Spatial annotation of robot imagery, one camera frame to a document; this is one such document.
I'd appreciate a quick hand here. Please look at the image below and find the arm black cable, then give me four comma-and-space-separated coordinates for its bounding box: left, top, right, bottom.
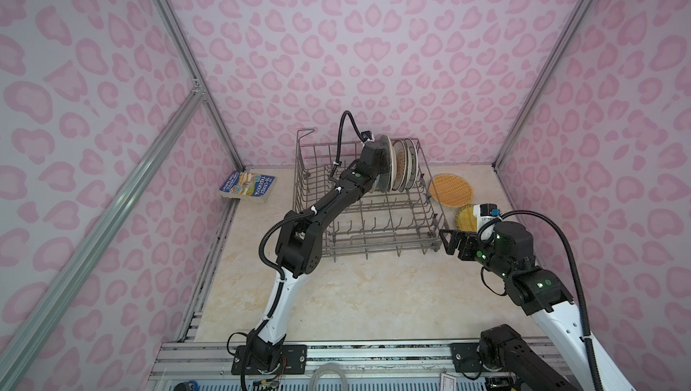
236, 109, 374, 391
477, 209, 605, 391

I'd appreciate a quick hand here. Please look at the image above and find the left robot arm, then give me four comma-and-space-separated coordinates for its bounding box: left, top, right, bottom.
239, 137, 395, 377

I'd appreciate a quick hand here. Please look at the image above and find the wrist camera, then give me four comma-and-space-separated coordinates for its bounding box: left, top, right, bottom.
360, 131, 374, 144
473, 203, 501, 242

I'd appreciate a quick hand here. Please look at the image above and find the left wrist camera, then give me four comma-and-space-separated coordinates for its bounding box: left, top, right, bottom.
360, 131, 374, 144

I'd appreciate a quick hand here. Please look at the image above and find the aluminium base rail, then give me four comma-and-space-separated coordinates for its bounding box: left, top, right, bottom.
145, 339, 518, 390

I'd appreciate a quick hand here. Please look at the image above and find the cream floral plate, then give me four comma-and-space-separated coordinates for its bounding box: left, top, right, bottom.
404, 138, 415, 189

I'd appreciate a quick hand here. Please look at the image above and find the colourful book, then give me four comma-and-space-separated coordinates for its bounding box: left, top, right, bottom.
220, 171, 275, 202

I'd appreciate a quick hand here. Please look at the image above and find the grey wire dish rack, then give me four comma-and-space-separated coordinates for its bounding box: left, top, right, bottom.
293, 128, 450, 260

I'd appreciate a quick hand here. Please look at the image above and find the white plate orange sunburst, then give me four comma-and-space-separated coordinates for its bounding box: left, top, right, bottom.
392, 140, 408, 191

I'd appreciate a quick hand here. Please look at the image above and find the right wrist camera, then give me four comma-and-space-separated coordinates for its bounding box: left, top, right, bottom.
473, 203, 501, 242

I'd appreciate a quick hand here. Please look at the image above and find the green bamboo woven tray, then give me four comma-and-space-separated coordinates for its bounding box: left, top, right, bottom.
455, 204, 478, 232

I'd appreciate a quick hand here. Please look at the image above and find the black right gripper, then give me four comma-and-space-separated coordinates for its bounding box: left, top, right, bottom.
437, 228, 514, 279

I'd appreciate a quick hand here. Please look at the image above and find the pale green plate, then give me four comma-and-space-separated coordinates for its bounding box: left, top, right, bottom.
372, 164, 392, 193

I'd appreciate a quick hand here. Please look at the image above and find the clear tubing loop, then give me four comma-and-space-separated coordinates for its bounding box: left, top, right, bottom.
307, 362, 351, 391

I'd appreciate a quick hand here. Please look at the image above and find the orange woven round tray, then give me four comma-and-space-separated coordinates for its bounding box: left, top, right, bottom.
429, 173, 473, 208

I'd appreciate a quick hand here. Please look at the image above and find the grey-blue plate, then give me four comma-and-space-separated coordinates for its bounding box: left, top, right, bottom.
380, 135, 396, 190

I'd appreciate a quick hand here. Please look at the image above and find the grey metal frame post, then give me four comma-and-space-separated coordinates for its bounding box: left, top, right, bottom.
152, 0, 246, 171

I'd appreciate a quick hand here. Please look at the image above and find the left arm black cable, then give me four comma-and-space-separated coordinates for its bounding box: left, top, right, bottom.
236, 109, 374, 391

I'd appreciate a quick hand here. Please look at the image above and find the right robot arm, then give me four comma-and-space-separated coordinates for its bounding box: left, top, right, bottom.
440, 218, 633, 390

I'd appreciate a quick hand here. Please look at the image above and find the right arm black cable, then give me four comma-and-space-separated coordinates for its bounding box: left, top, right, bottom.
477, 209, 605, 391

